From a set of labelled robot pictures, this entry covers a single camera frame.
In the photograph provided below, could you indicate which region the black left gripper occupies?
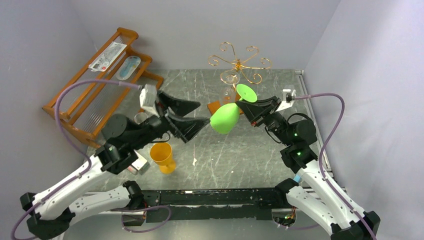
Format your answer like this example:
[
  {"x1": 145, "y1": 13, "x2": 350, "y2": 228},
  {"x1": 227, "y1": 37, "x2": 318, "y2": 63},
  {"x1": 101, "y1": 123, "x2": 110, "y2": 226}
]
[{"x1": 132, "y1": 91, "x2": 212, "y2": 151}]

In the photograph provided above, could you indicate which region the green plastic wine glass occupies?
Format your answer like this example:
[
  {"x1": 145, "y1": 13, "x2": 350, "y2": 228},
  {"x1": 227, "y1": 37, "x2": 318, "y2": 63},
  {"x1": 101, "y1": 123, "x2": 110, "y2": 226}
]
[{"x1": 209, "y1": 84, "x2": 258, "y2": 135}]

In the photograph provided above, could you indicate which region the clear wine glass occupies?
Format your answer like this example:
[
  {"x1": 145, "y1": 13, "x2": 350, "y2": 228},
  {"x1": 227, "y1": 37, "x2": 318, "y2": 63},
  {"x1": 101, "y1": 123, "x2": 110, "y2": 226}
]
[{"x1": 219, "y1": 70, "x2": 240, "y2": 106}]

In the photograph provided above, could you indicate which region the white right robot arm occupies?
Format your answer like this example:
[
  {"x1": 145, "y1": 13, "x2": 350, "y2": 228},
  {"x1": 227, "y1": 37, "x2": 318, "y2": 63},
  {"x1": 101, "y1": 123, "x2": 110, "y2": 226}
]
[{"x1": 236, "y1": 94, "x2": 381, "y2": 240}]

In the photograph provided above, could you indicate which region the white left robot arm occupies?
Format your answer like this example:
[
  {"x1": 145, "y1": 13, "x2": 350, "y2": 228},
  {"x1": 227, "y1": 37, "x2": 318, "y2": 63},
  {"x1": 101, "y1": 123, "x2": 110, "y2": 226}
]
[{"x1": 20, "y1": 90, "x2": 210, "y2": 240}]

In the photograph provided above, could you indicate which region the orange plastic wine glass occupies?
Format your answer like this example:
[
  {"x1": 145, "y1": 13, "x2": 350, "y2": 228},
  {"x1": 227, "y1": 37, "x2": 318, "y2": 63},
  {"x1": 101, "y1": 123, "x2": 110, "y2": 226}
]
[{"x1": 149, "y1": 142, "x2": 177, "y2": 174}]

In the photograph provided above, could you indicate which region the orange wooden shelf rack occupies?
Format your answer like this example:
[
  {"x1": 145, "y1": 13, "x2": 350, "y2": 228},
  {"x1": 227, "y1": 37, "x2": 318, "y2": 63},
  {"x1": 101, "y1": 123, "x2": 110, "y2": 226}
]
[{"x1": 59, "y1": 27, "x2": 164, "y2": 148}]

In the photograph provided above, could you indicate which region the clear glass tumbler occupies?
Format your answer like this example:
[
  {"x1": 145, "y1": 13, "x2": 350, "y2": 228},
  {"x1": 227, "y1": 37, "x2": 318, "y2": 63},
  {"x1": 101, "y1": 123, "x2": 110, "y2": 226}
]
[{"x1": 134, "y1": 112, "x2": 149, "y2": 124}]

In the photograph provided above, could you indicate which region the small printed cardboard box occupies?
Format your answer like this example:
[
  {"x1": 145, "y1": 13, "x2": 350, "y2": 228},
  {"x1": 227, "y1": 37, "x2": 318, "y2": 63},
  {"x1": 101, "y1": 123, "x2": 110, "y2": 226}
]
[{"x1": 127, "y1": 151, "x2": 150, "y2": 175}]

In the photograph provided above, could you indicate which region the blue white blister pack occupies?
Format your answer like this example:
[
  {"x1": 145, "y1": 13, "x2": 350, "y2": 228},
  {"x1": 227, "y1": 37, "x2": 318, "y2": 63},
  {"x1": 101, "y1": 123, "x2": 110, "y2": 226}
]
[{"x1": 115, "y1": 55, "x2": 141, "y2": 81}]

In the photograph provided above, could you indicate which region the light blue tape piece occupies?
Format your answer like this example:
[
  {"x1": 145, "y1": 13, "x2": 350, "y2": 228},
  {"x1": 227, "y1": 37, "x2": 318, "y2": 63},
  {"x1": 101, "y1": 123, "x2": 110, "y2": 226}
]
[{"x1": 293, "y1": 174, "x2": 302, "y2": 184}]

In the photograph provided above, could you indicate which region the white printed package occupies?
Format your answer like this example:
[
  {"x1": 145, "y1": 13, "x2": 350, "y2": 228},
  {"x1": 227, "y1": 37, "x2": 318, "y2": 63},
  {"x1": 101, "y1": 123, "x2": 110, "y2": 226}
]
[{"x1": 88, "y1": 41, "x2": 127, "y2": 72}]

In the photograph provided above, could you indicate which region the gold wire wine glass rack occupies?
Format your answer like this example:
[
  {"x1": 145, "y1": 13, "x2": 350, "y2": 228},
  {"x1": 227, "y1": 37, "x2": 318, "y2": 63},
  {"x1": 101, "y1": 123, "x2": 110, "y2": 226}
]
[{"x1": 207, "y1": 42, "x2": 272, "y2": 115}]

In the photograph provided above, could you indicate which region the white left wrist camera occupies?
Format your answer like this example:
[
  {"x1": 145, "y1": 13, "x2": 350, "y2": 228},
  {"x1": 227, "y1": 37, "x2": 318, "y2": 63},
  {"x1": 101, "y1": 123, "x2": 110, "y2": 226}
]
[{"x1": 139, "y1": 84, "x2": 159, "y2": 117}]

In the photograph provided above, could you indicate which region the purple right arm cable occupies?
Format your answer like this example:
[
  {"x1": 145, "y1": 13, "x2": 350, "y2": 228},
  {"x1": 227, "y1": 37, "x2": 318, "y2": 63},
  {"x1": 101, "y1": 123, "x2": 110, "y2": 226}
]
[{"x1": 293, "y1": 93, "x2": 379, "y2": 240}]

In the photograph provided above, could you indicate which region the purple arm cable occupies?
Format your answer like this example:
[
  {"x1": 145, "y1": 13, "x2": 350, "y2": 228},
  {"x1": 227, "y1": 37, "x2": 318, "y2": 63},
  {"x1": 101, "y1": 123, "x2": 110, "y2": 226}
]
[
  {"x1": 9, "y1": 79, "x2": 143, "y2": 240},
  {"x1": 293, "y1": 93, "x2": 379, "y2": 240}
]

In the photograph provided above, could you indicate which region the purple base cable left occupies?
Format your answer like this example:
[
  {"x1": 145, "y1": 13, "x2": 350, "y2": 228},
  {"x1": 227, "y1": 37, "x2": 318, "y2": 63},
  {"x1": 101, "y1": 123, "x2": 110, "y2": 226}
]
[{"x1": 112, "y1": 205, "x2": 172, "y2": 233}]

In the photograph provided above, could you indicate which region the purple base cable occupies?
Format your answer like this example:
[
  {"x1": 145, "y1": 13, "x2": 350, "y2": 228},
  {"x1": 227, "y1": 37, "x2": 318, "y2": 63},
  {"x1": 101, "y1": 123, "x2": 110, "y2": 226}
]
[
  {"x1": 277, "y1": 211, "x2": 321, "y2": 231},
  {"x1": 112, "y1": 205, "x2": 172, "y2": 233}
]

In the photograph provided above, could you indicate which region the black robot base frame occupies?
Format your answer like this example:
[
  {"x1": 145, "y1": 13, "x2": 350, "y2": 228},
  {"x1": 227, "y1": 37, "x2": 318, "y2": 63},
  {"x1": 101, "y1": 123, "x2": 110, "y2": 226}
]
[{"x1": 122, "y1": 181, "x2": 292, "y2": 223}]

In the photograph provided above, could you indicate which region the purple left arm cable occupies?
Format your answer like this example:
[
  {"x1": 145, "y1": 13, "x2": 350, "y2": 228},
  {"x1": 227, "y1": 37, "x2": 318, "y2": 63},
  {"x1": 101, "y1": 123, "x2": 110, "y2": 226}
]
[{"x1": 9, "y1": 79, "x2": 143, "y2": 240}]

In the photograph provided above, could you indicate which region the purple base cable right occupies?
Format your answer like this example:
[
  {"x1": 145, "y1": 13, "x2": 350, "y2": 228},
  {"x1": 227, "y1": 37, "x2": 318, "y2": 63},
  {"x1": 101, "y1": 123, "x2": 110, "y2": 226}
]
[{"x1": 277, "y1": 211, "x2": 321, "y2": 231}]

